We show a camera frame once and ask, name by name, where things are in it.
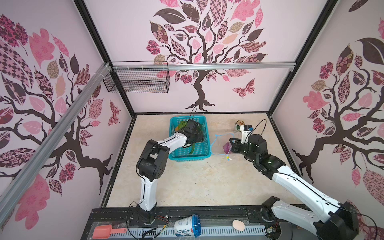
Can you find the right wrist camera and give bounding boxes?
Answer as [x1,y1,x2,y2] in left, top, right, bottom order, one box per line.
[240,125,253,144]

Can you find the white slotted cable duct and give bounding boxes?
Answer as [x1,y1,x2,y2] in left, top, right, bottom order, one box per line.
[107,225,268,240]

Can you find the green beverage can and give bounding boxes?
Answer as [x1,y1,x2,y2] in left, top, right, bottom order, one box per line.
[235,120,245,132]

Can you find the green cucumber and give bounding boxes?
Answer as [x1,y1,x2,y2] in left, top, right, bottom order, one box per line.
[189,143,196,156]

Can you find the pink plastic scoop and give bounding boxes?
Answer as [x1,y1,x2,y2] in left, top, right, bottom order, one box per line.
[92,225,128,240]

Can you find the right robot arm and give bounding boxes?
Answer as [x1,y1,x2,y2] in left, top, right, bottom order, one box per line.
[229,135,359,240]

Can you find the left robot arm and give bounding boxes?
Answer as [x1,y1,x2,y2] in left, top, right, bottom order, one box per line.
[136,120,204,224]

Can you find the clear zip top bag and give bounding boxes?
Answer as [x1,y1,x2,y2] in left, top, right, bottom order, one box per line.
[210,133,242,161]

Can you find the teal plastic basket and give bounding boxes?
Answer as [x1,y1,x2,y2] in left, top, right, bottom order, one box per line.
[169,116,211,162]

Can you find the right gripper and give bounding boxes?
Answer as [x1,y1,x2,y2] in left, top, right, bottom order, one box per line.
[229,136,258,165]

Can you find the aluminium rail left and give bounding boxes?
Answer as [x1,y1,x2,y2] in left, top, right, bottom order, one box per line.
[1,63,111,224]

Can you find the aluminium rail back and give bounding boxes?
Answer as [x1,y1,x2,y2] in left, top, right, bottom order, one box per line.
[113,62,296,71]

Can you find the napa cabbage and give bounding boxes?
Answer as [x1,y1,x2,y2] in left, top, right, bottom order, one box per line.
[178,121,187,130]

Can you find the beige egg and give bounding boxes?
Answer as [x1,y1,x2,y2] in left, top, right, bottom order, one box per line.
[232,220,246,232]

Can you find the aluminium rail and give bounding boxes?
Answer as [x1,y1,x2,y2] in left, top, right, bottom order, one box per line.
[1,63,111,224]
[113,62,296,71]

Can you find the black wire basket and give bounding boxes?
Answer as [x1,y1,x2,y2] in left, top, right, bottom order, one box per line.
[103,60,171,94]

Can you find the white yogurt cup blue lid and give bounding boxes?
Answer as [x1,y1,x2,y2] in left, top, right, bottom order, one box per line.
[174,214,202,238]

